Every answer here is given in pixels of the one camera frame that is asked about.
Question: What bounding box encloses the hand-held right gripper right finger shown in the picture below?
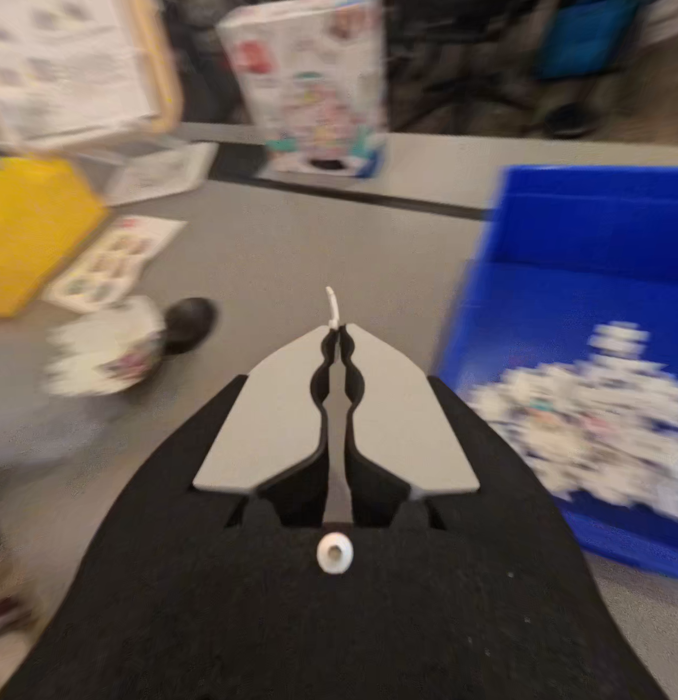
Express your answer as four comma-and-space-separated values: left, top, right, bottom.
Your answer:
339, 323, 481, 528

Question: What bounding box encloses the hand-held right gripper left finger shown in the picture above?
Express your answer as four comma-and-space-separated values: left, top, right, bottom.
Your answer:
192, 327, 340, 527

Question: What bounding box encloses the black ball stand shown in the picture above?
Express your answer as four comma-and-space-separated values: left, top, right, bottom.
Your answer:
163, 297, 218, 355

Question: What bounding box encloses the pile of puzzle pieces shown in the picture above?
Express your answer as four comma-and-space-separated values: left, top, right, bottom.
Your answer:
466, 322, 678, 520

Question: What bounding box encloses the colourful puzzle ball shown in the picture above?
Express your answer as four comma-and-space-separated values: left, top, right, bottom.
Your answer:
44, 297, 167, 398

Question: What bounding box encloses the blue plastic bin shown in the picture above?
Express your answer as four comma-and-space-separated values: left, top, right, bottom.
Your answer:
431, 166, 678, 582

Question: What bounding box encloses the puzzle instruction leaflet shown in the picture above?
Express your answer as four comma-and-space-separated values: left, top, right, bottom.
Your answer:
42, 215, 188, 314

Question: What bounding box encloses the teal puzzle picture box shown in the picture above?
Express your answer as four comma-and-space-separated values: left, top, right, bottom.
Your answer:
216, 0, 389, 181

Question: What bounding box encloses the yellow box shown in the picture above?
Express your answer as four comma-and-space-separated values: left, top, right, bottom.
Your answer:
0, 156, 110, 319

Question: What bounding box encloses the blue office chair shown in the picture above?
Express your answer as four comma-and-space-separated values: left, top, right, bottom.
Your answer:
536, 0, 646, 137

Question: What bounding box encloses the dark table cable hatch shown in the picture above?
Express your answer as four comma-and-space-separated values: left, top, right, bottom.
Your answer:
208, 141, 269, 180

